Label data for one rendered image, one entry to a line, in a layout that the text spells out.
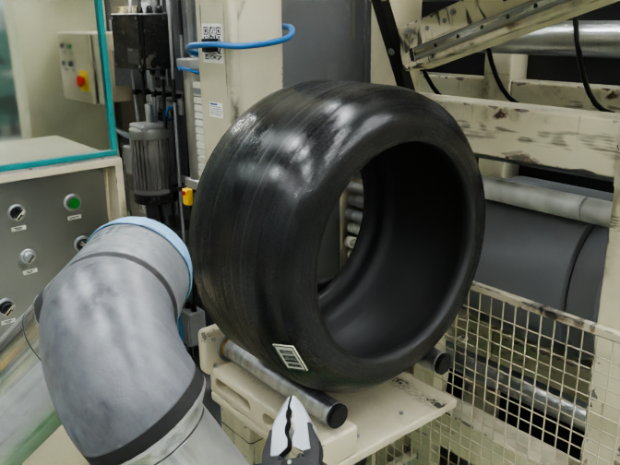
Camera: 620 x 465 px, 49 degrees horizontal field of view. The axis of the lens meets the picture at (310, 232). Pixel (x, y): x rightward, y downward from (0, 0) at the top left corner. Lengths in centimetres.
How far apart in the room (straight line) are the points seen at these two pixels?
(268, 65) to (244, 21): 10
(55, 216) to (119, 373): 105
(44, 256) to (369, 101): 83
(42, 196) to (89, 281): 98
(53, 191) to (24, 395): 88
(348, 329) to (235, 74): 58
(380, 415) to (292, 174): 58
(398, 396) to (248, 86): 70
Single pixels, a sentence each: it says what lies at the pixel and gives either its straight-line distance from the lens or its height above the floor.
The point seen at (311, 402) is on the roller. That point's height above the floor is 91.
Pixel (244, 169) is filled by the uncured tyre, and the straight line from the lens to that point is 110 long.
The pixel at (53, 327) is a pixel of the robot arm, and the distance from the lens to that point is 59.
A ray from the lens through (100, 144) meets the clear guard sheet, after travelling 157.
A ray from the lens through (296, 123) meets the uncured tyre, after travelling 109.
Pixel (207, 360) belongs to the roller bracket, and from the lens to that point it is 144.
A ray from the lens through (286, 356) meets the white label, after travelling 111.
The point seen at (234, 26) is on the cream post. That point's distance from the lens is 136.
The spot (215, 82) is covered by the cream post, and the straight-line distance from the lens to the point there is 141.
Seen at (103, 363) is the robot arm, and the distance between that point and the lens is 56.
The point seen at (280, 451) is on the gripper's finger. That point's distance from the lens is 103.
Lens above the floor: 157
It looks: 18 degrees down
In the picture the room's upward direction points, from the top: 1 degrees counter-clockwise
